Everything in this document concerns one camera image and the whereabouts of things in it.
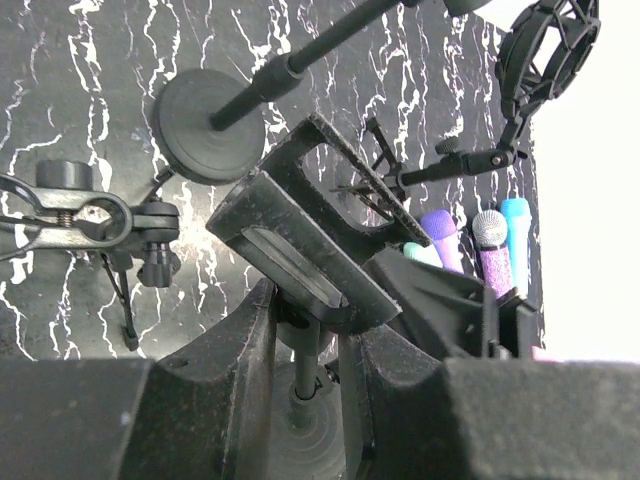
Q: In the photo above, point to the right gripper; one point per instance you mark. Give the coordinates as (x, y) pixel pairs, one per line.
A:
(409, 416)

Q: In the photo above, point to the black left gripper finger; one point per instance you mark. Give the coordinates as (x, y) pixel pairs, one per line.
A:
(202, 412)

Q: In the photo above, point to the green microphone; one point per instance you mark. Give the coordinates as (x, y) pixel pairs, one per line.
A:
(424, 254)

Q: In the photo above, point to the glitter purple microphone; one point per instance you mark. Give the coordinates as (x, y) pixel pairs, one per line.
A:
(490, 232)

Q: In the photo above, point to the blue microphone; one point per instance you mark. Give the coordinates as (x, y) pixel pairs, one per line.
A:
(518, 217)

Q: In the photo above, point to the black clamp arm purple mic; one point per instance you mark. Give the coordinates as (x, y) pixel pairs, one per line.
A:
(296, 233)

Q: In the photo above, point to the black round-base desk stand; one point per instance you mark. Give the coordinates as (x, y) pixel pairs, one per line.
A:
(209, 126)

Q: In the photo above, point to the pink phone dock stand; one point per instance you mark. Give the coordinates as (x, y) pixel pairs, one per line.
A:
(540, 354)

